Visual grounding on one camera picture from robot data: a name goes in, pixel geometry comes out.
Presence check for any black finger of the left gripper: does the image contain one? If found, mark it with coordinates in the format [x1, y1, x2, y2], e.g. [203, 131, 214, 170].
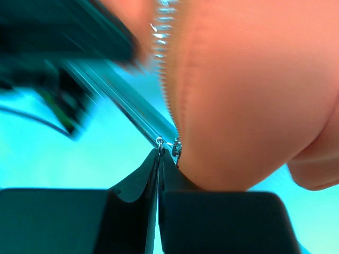
[1, 0, 137, 65]

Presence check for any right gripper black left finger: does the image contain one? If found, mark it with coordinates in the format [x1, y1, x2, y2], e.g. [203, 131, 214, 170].
[1, 149, 159, 254]

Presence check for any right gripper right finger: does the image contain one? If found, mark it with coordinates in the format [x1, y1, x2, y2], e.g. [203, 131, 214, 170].
[158, 151, 300, 254]

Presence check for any orange zip jacket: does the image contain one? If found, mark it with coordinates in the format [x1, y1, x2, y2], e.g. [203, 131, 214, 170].
[97, 0, 339, 192]

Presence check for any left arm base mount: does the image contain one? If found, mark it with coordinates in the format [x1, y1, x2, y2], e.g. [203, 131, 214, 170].
[1, 61, 94, 140]

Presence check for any aluminium table edge rail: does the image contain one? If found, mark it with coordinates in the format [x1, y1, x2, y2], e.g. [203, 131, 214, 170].
[65, 61, 180, 147]

